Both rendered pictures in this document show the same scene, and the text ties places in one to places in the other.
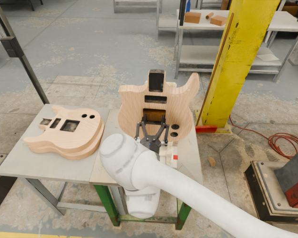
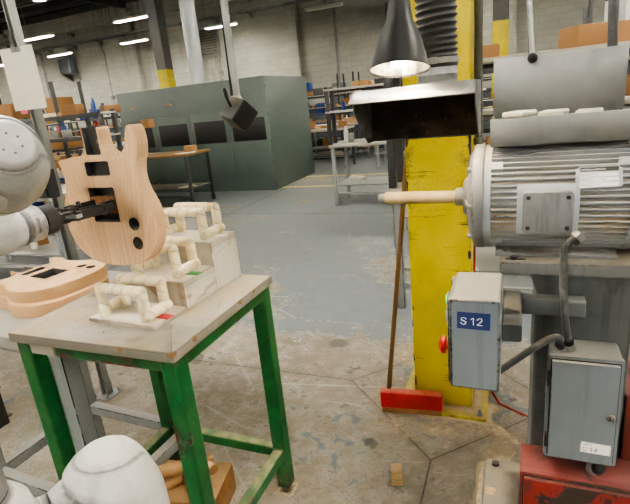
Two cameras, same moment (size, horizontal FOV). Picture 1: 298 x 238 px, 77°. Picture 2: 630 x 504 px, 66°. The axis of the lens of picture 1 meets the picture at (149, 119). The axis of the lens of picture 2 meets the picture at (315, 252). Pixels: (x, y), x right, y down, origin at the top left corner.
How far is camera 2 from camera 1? 123 cm
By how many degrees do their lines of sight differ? 34
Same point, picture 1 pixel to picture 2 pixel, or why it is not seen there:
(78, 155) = (26, 306)
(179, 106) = (126, 179)
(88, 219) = not seen: outside the picture
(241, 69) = (452, 233)
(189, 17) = not seen: hidden behind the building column
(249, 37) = (440, 163)
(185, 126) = (145, 221)
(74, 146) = (27, 290)
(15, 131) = not seen: hidden behind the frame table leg
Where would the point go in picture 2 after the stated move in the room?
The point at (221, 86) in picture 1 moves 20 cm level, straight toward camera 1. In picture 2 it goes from (420, 276) to (395, 291)
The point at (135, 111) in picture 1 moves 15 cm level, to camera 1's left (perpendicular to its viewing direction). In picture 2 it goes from (80, 196) to (41, 198)
